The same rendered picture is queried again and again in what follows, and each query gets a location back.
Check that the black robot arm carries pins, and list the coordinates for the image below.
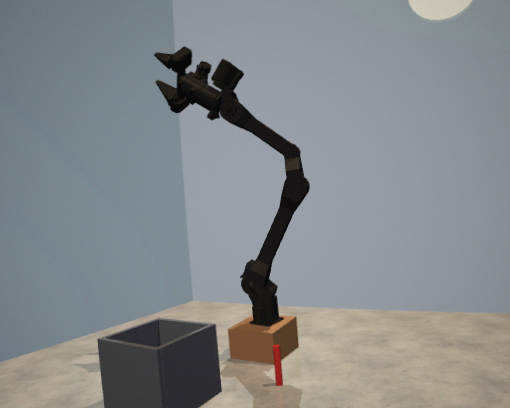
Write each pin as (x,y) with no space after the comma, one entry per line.
(256,275)

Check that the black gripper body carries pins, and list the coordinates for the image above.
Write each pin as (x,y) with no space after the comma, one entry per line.
(188,87)

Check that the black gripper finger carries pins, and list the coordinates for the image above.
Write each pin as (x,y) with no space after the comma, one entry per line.
(168,91)
(164,58)

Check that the red peg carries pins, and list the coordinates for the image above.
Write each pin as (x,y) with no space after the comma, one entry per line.
(278,374)

